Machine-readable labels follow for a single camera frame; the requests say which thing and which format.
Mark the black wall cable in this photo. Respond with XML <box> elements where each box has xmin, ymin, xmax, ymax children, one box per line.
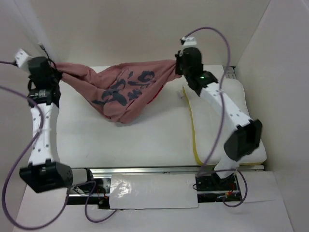
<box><xmin>38</xmin><ymin>43</ymin><xmax>61</xmax><ymax>73</ymax></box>

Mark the pink and red pillowcase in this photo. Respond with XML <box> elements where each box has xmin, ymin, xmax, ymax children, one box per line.
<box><xmin>56</xmin><ymin>59</ymin><xmax>181</xmax><ymax>124</ymax></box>

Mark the white glossy cover plate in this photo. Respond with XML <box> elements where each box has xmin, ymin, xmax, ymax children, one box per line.
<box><xmin>109</xmin><ymin>174</ymin><xmax>198</xmax><ymax>209</ymax></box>

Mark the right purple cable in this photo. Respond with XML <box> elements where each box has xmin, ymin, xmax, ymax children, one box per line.
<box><xmin>185</xmin><ymin>27</ymin><xmax>248</xmax><ymax>208</ymax></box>

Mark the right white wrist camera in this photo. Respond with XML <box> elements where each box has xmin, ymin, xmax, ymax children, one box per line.
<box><xmin>180</xmin><ymin>37</ymin><xmax>197</xmax><ymax>48</ymax></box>

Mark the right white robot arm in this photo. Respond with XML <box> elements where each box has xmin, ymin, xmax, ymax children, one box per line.
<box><xmin>175</xmin><ymin>47</ymin><xmax>262</xmax><ymax>189</ymax></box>

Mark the purple cable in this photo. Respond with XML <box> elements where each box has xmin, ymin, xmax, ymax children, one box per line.
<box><xmin>185</xmin><ymin>27</ymin><xmax>248</xmax><ymax>208</ymax></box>
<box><xmin>0</xmin><ymin>60</ymin><xmax>121</xmax><ymax>230</ymax></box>

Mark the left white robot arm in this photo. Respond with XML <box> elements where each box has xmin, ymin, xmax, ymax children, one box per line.
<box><xmin>19</xmin><ymin>57</ymin><xmax>95</xmax><ymax>193</ymax></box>

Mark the aluminium frame right side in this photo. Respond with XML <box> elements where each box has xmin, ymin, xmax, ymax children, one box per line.
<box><xmin>223</xmin><ymin>66</ymin><xmax>237</xmax><ymax>79</ymax></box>

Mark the white pillow with yellow edge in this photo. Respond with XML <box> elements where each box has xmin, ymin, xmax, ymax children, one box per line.
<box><xmin>178</xmin><ymin>77</ymin><xmax>267</xmax><ymax>166</ymax></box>

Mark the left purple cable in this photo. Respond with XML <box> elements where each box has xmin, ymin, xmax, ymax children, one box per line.
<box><xmin>0</xmin><ymin>60</ymin><xmax>121</xmax><ymax>230</ymax></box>

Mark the aluminium mounting rail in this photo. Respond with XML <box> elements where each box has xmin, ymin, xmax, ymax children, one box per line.
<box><xmin>65</xmin><ymin>165</ymin><xmax>266</xmax><ymax>205</ymax></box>

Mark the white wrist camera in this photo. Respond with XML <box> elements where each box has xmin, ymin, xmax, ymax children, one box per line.
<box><xmin>14</xmin><ymin>48</ymin><xmax>33</xmax><ymax>72</ymax></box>
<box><xmin>180</xmin><ymin>37</ymin><xmax>197</xmax><ymax>48</ymax></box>

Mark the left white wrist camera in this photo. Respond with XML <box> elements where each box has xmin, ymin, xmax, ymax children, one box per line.
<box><xmin>14</xmin><ymin>48</ymin><xmax>33</xmax><ymax>72</ymax></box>

